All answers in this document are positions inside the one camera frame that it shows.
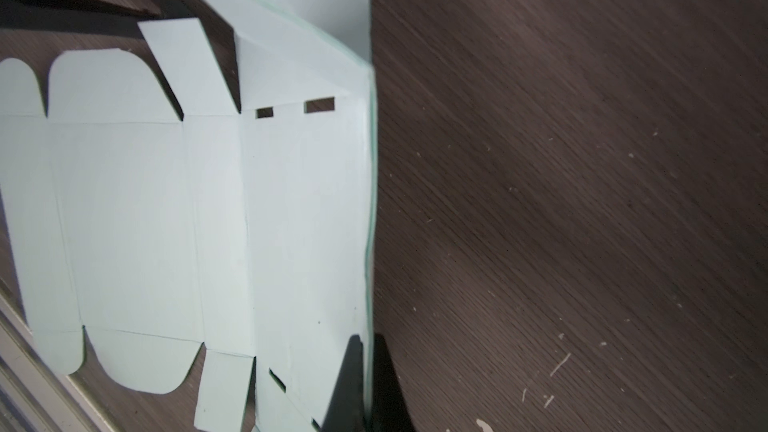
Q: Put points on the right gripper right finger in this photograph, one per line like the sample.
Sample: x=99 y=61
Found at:
x=389 y=411

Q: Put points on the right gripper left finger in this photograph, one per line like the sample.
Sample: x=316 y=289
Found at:
x=346 y=411

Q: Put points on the light blue paper box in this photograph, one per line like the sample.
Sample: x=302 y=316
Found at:
x=219 y=203

